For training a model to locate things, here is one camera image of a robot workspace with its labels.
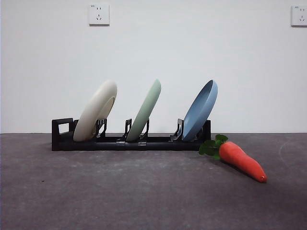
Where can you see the green plate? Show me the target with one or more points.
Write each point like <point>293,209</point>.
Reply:
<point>144,112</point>

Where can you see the orange carrot with green leaves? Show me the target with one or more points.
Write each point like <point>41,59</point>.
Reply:
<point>239,159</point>

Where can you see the black plate rack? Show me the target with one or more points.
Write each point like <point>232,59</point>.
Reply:
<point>156,145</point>

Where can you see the blue plate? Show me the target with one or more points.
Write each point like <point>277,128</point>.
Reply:
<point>196,117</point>

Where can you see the cream plate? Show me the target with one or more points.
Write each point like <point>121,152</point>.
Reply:
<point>96,112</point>

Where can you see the white wall socket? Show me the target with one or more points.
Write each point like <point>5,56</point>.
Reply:
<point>99,16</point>
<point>299,16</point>

